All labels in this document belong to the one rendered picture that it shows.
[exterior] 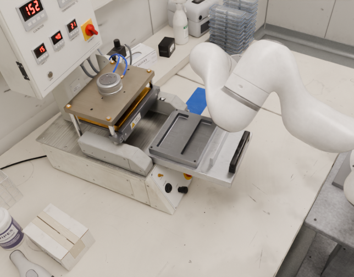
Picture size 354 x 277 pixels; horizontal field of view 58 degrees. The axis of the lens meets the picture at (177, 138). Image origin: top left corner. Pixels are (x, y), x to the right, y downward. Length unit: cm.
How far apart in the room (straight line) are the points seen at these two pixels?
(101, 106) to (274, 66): 54
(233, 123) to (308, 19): 270
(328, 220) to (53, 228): 90
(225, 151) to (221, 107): 32
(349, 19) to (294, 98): 256
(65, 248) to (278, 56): 80
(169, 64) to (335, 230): 107
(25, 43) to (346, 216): 112
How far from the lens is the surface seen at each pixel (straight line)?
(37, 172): 142
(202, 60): 80
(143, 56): 166
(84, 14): 114
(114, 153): 103
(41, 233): 114
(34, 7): 99
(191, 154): 101
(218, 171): 98
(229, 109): 72
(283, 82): 74
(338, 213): 124
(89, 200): 125
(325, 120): 77
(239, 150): 98
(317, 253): 199
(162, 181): 109
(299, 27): 344
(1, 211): 117
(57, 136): 125
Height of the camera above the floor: 176
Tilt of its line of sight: 47 degrees down
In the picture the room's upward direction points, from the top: 6 degrees counter-clockwise
